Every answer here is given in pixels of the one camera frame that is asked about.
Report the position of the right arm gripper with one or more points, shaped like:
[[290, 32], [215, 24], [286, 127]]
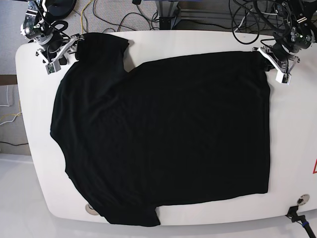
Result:
[[53, 43]]

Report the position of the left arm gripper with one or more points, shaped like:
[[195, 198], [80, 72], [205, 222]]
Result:
[[277, 57]]

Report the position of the black T-shirt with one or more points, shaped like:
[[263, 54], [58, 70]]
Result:
[[175, 131]]

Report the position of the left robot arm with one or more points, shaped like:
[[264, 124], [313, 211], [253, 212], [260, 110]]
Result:
[[299, 31]]

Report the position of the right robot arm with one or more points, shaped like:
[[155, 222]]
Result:
[[45, 24]]

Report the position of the round black stand base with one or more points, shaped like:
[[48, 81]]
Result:
[[59, 9]]

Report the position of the black table leg column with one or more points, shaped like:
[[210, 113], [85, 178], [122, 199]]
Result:
[[167, 23]]

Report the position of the red warning triangle sticker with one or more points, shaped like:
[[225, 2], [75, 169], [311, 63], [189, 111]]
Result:
[[315, 168]]

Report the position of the silver table grommet right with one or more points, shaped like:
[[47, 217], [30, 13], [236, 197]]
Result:
[[303, 199]]

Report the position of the silver table grommet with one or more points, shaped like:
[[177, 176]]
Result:
[[90, 210], [303, 199]]

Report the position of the silver table grommet left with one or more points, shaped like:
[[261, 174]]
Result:
[[90, 210]]

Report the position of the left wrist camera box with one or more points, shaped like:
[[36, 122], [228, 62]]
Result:
[[283, 78]]

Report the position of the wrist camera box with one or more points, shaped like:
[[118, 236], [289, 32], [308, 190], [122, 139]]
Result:
[[283, 78], [53, 67]]

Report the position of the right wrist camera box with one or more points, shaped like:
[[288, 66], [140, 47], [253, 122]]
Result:
[[53, 67]]

